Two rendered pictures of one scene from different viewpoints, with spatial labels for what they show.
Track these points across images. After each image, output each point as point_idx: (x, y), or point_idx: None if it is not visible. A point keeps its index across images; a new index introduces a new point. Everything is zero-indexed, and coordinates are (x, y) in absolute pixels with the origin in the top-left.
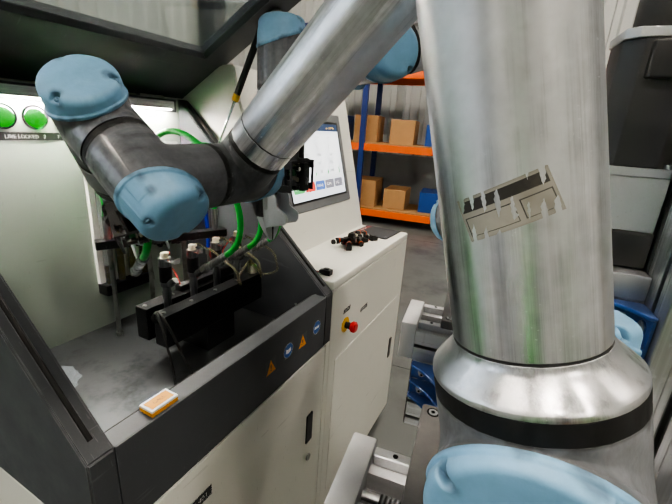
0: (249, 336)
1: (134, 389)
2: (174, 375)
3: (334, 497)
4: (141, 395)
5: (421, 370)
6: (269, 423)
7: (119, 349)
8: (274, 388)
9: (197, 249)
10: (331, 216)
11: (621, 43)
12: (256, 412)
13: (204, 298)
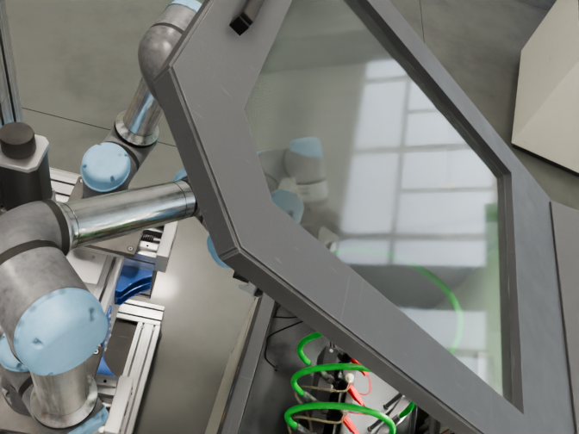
0: (259, 356)
1: (321, 346)
2: (288, 317)
3: (172, 226)
4: (314, 341)
5: (112, 374)
6: (228, 388)
7: (368, 387)
8: (232, 383)
9: (345, 379)
10: None
11: (46, 151)
12: (237, 365)
13: (319, 384)
